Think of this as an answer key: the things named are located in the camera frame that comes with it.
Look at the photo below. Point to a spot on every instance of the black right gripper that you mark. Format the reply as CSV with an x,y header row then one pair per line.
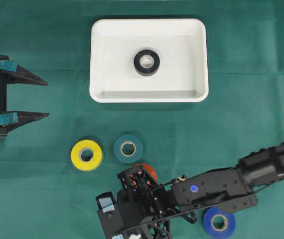
x,y
143,201

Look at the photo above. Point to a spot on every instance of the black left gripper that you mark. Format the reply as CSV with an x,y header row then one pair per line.
x,y
12,73

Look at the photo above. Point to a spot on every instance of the black tape roll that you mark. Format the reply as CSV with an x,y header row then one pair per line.
x,y
146,70

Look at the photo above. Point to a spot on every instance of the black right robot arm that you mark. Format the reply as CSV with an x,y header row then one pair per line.
x,y
230,189

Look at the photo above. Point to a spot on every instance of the red tape roll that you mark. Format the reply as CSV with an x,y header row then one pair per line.
x,y
146,176

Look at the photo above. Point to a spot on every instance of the teal tape roll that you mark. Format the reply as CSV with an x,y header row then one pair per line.
x,y
132,140

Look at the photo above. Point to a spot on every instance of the blue tape roll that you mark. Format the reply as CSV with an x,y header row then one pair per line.
x,y
218,224

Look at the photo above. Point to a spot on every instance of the yellow tape roll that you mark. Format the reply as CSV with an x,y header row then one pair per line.
x,y
76,155

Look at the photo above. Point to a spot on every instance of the green table cloth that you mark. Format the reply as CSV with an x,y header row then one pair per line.
x,y
42,194

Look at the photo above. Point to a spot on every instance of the white rectangular plastic tray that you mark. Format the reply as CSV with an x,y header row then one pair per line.
x,y
181,44

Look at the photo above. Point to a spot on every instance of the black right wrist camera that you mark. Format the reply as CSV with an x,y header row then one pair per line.
x,y
109,214

